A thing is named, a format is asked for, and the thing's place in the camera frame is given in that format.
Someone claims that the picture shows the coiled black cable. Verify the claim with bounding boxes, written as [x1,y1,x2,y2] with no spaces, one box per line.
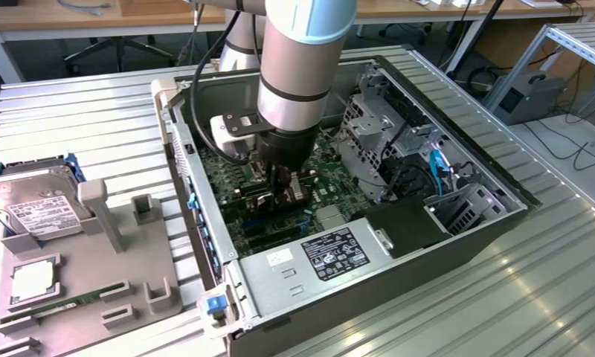
[468,66,500,94]

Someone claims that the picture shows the graphics card with black fan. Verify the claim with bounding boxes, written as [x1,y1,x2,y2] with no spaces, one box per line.
[235,177,318,221]

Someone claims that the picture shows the black expansion slot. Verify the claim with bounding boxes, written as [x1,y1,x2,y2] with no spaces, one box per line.
[249,231,306,252]
[245,223,302,243]

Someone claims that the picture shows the hanging cable with metal plug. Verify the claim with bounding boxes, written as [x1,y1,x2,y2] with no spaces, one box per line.
[175,0,202,66]

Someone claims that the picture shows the blue expansion slot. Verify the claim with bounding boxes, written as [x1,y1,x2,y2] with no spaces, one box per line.
[239,217,310,230]

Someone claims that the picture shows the blue data wire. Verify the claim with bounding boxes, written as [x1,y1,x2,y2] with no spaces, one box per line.
[428,148,449,196]

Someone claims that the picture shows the open dark PC case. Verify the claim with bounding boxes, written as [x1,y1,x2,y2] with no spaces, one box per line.
[150,54,541,357]

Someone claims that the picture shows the green RAM stick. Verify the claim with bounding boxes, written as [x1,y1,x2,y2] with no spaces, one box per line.
[0,290,106,321]

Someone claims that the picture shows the perforated metal drive cage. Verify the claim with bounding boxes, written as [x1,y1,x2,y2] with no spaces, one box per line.
[340,92,438,202]

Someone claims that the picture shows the black office chair base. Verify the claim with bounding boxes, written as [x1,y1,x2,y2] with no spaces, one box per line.
[356,22,433,48]
[61,35,175,74]

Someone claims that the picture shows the light blue cable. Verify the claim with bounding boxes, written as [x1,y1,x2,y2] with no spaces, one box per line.
[55,0,113,16]

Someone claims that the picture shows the wooden desk with white leg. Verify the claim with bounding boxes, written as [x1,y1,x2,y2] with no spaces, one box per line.
[353,0,595,57]

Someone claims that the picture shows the green motherboard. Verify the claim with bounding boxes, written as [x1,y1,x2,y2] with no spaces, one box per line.
[197,125,377,257]

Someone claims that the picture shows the black plastic air shroud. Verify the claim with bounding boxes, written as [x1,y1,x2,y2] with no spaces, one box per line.
[350,196,452,260]

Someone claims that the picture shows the grey box with black handle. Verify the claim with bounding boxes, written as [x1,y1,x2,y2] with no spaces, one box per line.
[484,72,569,126]

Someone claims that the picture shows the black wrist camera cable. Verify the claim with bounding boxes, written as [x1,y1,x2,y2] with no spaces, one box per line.
[187,10,251,167]

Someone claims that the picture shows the long wooden desk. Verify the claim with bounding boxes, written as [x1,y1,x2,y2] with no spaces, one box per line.
[0,0,229,83]

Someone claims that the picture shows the silver hard disk drive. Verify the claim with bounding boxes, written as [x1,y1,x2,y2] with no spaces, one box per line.
[0,165,94,241]

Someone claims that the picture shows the grey parts rack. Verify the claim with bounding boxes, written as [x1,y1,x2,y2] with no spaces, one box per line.
[0,178,183,357]

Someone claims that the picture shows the silver CPU chip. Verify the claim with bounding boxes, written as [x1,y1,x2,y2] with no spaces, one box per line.
[8,260,59,300]

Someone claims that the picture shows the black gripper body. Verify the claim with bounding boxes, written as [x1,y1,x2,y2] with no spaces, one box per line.
[254,127,322,176]

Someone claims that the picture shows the aluminium frame table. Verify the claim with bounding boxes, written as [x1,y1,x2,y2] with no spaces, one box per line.
[482,22,595,123]

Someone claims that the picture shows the silver power supply unit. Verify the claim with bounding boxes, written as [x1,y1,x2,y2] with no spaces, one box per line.
[235,217,404,321]

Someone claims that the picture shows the blue disk carrier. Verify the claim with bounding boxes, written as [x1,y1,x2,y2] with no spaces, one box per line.
[0,151,87,184]

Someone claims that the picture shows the metal disk bay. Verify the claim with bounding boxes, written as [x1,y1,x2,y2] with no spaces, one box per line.
[422,181,524,237]

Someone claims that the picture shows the black wire bundle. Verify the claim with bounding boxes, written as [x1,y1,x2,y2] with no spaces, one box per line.
[380,155,438,202]

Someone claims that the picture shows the black floor cables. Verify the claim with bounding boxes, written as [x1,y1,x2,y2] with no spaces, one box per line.
[522,113,595,170]

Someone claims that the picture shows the silver chipset heatsink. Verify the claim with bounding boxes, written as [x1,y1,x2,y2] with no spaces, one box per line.
[316,208,350,230]

